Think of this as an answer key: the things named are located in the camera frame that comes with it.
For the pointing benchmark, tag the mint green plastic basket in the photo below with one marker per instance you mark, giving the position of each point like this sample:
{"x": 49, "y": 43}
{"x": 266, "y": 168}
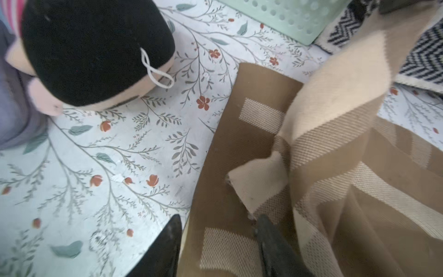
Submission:
{"x": 301, "y": 20}

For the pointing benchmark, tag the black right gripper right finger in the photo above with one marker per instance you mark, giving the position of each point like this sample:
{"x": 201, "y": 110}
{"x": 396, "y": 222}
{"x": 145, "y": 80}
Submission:
{"x": 277, "y": 257}

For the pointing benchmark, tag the grey purple rolled cloth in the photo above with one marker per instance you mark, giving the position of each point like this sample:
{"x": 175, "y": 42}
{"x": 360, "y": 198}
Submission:
{"x": 20, "y": 121}

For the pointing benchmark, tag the plush doll black hair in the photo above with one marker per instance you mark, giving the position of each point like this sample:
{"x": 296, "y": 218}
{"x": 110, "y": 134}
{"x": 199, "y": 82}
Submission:
{"x": 91, "y": 55}

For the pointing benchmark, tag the brown beige plaid scarf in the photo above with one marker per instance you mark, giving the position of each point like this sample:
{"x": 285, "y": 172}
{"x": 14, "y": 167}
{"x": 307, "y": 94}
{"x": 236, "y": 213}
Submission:
{"x": 353, "y": 194}

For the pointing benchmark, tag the black white zigzag scarf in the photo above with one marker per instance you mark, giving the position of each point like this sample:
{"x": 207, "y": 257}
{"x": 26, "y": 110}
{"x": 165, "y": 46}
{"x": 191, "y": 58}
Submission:
{"x": 413, "y": 32}

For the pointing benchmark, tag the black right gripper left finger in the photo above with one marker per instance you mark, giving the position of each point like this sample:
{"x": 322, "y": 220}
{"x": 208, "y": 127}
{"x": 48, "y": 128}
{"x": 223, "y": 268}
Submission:
{"x": 161, "y": 259}

